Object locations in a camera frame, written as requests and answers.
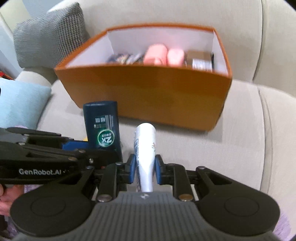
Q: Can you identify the dark blue ZX bottle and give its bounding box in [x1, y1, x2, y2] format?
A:
[83, 101, 122, 160]

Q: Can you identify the white Vaseline lotion tube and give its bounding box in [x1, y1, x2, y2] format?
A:
[134, 123, 156, 192]

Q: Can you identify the illustrated lady card box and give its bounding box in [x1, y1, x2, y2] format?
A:
[107, 54, 130, 64]

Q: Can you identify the small silver printed box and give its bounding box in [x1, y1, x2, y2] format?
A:
[192, 59, 213, 72]

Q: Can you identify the pink pump lotion bottle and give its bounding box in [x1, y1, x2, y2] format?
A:
[167, 49, 185, 67]

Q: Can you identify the pink cylindrical cup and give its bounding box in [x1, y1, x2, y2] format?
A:
[143, 44, 168, 66]

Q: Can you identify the brown cardboard box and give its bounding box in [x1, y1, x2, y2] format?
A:
[186, 50, 213, 69]

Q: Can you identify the plaid check case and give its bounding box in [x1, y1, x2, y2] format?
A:
[125, 53, 144, 65]

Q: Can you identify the person's left hand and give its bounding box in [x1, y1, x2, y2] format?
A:
[0, 185, 25, 216]

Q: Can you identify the light blue pillow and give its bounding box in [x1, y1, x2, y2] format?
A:
[1, 78, 51, 130]

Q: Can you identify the orange cardboard box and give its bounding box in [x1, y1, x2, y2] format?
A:
[55, 23, 232, 131]

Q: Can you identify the houndstooth black white pillow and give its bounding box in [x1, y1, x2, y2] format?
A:
[13, 2, 89, 69]

